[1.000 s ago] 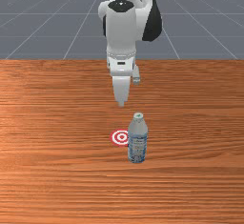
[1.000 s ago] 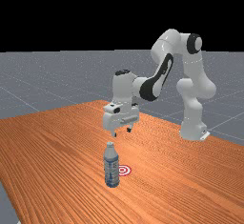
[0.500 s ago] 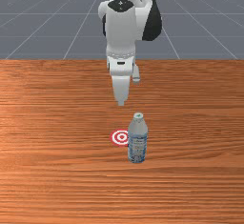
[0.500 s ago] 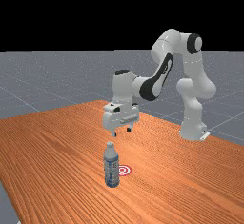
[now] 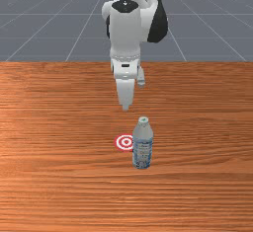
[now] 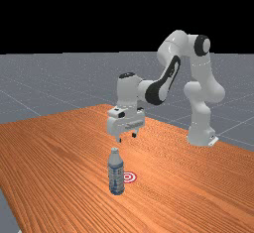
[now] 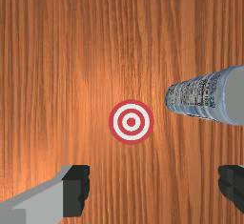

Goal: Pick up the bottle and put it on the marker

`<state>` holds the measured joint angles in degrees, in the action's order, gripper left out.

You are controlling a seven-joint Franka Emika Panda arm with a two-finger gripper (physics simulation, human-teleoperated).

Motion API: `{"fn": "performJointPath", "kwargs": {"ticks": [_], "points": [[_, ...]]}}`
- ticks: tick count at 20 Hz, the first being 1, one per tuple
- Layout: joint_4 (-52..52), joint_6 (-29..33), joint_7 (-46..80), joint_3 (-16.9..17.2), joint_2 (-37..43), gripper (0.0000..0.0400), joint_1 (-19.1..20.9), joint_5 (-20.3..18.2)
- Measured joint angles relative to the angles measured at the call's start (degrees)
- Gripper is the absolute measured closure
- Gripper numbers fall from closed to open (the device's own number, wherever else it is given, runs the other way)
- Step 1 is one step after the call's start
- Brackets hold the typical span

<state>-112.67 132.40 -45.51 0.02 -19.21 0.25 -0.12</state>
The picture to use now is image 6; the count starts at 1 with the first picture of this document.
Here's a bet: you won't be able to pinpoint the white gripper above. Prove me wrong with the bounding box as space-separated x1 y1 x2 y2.
106 105 146 144

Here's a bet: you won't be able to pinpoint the clear plastic bottle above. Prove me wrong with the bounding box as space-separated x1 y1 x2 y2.
107 147 126 196

